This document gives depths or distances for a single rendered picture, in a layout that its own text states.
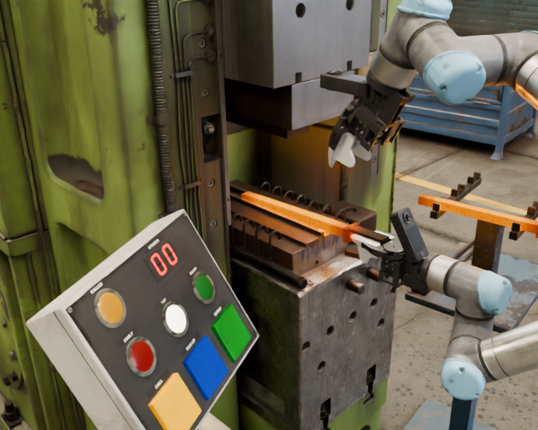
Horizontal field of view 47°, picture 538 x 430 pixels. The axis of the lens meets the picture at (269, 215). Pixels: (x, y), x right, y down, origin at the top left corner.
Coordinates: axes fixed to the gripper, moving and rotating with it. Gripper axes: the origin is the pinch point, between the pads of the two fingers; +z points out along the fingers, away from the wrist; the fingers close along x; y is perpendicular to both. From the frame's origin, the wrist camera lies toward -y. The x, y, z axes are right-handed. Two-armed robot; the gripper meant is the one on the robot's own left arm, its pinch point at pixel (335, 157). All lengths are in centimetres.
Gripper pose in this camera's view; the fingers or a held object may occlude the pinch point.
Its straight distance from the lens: 118.2
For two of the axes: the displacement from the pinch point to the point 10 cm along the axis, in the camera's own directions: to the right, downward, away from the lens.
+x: 7.2, -3.0, 6.2
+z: -3.0, 6.7, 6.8
